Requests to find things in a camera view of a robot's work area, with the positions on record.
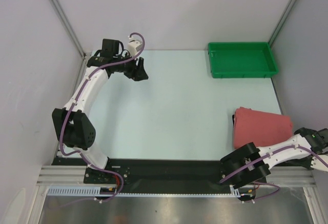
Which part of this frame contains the green plastic tray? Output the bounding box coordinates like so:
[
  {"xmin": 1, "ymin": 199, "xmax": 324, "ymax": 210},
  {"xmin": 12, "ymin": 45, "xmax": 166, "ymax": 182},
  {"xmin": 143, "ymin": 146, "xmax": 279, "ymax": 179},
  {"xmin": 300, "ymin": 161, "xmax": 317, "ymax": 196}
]
[{"xmin": 208, "ymin": 42, "xmax": 279, "ymax": 78}]

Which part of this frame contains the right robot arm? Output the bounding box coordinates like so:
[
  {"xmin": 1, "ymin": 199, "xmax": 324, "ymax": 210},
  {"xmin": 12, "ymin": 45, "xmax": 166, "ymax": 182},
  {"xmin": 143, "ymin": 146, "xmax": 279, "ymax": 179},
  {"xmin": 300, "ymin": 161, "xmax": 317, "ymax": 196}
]
[{"xmin": 219, "ymin": 128, "xmax": 327, "ymax": 189}]

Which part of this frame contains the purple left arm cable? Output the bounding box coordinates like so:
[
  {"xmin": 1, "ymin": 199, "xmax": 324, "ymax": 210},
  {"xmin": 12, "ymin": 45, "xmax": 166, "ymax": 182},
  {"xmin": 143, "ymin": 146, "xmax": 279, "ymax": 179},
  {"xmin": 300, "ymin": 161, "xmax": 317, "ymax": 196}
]
[{"xmin": 58, "ymin": 32, "xmax": 146, "ymax": 204}]

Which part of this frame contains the aluminium right corner post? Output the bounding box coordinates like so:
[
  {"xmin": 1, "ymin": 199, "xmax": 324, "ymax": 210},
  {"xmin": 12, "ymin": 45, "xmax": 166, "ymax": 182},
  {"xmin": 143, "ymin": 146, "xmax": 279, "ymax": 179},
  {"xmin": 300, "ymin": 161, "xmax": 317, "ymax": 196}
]
[{"xmin": 268, "ymin": 0, "xmax": 298, "ymax": 47}]

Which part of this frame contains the aluminium front rail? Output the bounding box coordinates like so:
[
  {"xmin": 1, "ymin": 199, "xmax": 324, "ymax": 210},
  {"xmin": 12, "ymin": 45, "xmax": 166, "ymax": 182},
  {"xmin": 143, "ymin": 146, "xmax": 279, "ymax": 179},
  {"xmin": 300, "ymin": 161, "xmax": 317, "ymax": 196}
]
[{"xmin": 37, "ymin": 166, "xmax": 316, "ymax": 187}]

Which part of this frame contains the red t shirt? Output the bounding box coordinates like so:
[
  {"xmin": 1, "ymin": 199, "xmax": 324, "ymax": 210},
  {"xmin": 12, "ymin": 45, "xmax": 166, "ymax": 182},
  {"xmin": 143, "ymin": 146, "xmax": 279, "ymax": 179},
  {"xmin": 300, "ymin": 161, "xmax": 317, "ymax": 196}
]
[{"xmin": 233, "ymin": 107, "xmax": 293, "ymax": 149}]

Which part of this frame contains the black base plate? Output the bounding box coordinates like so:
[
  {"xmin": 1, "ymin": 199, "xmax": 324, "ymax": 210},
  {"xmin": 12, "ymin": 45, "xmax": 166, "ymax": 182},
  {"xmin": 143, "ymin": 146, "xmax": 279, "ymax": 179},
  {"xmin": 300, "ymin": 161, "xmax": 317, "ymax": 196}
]
[{"xmin": 51, "ymin": 156, "xmax": 257, "ymax": 194}]

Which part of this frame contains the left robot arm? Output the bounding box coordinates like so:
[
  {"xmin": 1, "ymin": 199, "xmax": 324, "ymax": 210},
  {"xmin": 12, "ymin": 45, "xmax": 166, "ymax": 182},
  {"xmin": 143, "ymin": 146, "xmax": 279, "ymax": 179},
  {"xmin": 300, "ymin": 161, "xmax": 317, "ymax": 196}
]
[{"xmin": 52, "ymin": 33, "xmax": 149, "ymax": 183}]

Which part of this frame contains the light blue cable duct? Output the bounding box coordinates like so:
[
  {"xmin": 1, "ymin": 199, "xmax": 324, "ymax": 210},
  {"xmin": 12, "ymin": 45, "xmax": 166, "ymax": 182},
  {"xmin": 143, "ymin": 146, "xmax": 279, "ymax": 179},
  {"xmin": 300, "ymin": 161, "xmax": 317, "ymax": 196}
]
[{"xmin": 47, "ymin": 186, "xmax": 251, "ymax": 197}]

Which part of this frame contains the aluminium corner post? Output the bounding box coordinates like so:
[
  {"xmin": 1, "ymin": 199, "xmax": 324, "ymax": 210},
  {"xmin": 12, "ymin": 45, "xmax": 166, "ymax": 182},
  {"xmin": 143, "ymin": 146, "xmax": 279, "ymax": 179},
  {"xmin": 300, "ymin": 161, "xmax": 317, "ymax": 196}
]
[
  {"xmin": 268, "ymin": 0, "xmax": 298, "ymax": 47},
  {"xmin": 49, "ymin": 0, "xmax": 86, "ymax": 58}
]

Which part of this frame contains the aluminium left corner post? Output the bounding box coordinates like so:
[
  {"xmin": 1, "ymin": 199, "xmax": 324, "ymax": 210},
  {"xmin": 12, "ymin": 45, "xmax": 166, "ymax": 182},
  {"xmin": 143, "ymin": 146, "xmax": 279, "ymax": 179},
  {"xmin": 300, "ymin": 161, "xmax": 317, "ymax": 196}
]
[{"xmin": 49, "ymin": 0, "xmax": 86, "ymax": 58}]

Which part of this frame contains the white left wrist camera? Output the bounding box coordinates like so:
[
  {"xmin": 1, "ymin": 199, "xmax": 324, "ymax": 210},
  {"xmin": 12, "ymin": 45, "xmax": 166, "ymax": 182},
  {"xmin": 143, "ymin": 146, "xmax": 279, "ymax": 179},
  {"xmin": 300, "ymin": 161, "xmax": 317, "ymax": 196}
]
[{"xmin": 127, "ymin": 36, "xmax": 143, "ymax": 56}]

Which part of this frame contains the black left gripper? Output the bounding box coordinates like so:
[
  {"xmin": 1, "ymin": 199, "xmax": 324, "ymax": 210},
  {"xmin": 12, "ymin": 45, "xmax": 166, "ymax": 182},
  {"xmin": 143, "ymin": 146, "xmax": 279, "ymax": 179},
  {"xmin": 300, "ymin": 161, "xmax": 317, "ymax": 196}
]
[{"xmin": 113, "ymin": 51, "xmax": 148, "ymax": 82}]

